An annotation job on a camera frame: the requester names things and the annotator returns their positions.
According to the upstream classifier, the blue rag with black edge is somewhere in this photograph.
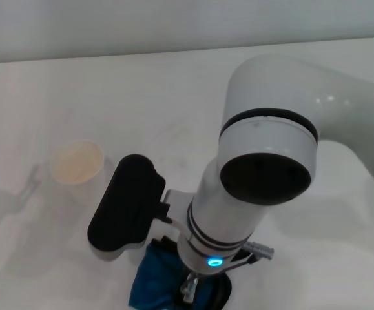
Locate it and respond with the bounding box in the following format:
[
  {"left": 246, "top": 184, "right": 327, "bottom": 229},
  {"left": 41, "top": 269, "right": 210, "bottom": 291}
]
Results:
[{"left": 127, "top": 238, "right": 233, "bottom": 310}]

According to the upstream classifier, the right arm cable with plug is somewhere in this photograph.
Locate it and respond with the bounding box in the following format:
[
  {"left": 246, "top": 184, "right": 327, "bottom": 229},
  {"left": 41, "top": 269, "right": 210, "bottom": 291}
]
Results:
[{"left": 225, "top": 242, "right": 275, "bottom": 272}]

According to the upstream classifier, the white paper cup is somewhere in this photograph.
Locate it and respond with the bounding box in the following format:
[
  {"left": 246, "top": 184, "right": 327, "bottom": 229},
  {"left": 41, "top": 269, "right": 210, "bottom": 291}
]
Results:
[{"left": 48, "top": 139, "right": 116, "bottom": 207}]

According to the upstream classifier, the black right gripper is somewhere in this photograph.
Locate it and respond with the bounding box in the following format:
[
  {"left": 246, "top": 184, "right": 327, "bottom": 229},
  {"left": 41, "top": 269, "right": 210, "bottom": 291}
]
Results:
[{"left": 177, "top": 271, "right": 207, "bottom": 310}]

